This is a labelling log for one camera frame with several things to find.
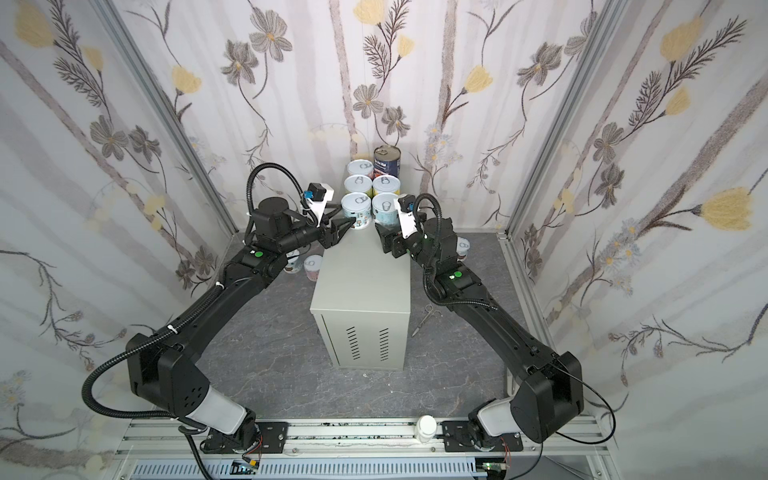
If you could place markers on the white cable duct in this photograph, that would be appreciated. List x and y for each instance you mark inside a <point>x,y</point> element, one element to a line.
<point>354,468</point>

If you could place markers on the dark label can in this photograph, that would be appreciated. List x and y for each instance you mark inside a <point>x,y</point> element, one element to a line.
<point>294,263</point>

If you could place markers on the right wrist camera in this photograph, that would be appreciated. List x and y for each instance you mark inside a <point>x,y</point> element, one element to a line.
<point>407,221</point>

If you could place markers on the white dark can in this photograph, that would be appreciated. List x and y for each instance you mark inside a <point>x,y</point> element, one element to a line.
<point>462,247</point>

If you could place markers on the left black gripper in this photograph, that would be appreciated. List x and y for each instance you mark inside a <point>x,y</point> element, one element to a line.
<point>333,235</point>

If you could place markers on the pink label can left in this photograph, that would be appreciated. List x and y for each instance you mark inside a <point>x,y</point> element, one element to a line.
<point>312,266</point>

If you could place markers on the aluminium rail frame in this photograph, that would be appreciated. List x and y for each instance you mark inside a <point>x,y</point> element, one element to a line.
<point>576,454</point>

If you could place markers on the grey metal cabinet box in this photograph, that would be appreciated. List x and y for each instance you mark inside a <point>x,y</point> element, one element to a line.
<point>362,303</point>

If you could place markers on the pink white can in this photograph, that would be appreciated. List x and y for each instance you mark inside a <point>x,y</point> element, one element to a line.
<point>363,167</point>

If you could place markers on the blue red tomato can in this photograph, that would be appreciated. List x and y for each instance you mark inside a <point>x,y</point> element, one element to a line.
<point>387,161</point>

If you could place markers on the small metal scissors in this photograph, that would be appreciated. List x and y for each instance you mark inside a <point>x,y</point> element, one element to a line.
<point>429,312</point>

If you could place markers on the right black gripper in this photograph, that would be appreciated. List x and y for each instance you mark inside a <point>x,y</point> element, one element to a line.
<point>393,239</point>

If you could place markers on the teal label can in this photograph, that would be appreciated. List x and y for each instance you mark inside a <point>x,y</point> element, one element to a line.
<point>357,206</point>

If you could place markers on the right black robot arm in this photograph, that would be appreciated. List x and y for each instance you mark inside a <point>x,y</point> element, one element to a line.
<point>550,389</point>

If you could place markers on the green label can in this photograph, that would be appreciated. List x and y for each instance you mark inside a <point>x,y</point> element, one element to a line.
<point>359,183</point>

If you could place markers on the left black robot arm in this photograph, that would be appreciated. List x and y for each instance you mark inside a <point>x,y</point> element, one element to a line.
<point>162,367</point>

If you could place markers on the yellow label can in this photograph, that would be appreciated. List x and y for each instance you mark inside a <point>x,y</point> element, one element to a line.
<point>386,184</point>

